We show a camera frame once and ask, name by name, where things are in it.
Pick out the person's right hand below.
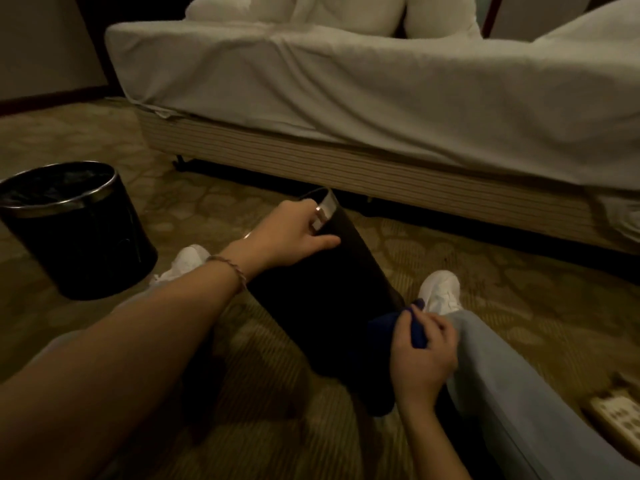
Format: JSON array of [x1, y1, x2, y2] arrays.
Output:
[[389, 305, 460, 411]]

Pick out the person's left hand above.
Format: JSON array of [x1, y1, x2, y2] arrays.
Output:
[[226, 198, 342, 284]]

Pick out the dark blue cleaning cloth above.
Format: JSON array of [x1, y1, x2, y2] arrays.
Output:
[[361, 299, 429, 417]]

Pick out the person's left forearm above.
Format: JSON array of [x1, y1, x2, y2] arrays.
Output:
[[0, 247, 251, 480]]

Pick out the person's right forearm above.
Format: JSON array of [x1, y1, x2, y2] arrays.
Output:
[[397, 402, 473, 480]]

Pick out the person's white right shoe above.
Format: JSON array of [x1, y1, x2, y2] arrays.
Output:
[[416, 270, 464, 316]]

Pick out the person's white shoe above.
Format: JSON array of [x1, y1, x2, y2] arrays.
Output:
[[416, 270, 464, 316], [149, 244, 212, 289]]

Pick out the striped beige bed base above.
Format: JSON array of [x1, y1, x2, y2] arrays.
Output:
[[136, 107, 640, 256]]

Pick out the person's light blue trousers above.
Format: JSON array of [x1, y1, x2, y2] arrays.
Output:
[[30, 282, 640, 480]]

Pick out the person's white left shoe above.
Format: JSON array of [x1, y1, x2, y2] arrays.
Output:
[[149, 244, 212, 289]]

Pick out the mattress with white sheet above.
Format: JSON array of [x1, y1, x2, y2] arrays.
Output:
[[104, 19, 640, 241]]

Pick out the white remote control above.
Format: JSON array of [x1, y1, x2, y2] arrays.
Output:
[[584, 386, 640, 451]]

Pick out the white pillow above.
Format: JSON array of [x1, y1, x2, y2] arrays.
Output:
[[184, 0, 302, 24], [403, 0, 484, 41], [292, 0, 407, 38]]

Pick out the black waste bin with liner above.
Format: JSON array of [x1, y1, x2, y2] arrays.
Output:
[[0, 161, 159, 301]]

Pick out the black plastic bin liner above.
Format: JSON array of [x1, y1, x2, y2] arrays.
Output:
[[0, 164, 115, 208]]

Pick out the white duvet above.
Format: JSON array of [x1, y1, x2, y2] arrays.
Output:
[[533, 0, 640, 51]]

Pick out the silver chain bracelet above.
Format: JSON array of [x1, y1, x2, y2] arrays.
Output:
[[206, 255, 248, 294]]

